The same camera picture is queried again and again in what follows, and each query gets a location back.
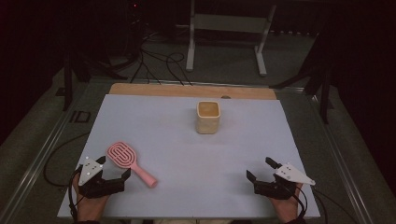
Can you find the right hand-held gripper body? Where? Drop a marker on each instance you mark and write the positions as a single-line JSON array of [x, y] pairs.
[[280, 188]]

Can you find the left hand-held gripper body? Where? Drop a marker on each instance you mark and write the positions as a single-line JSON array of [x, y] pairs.
[[93, 186]]

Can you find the pink hairbrush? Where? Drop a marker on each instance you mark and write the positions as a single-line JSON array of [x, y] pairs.
[[122, 154]]

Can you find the beige square cup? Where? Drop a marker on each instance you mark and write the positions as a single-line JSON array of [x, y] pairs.
[[208, 124]]

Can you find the person's right hand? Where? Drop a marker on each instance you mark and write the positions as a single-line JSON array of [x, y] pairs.
[[288, 208]]

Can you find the person's left hand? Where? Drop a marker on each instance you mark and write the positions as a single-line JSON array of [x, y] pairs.
[[90, 208]]

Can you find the white table mat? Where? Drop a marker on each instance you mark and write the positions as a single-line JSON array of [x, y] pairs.
[[193, 161]]

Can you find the black tripod stand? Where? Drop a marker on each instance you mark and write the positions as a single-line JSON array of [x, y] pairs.
[[325, 93], [67, 84]]

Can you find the white metal stand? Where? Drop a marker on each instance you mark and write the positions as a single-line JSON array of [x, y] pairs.
[[230, 23]]

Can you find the aluminium frame rail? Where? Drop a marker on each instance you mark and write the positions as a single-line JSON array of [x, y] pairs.
[[40, 158], [337, 158]]

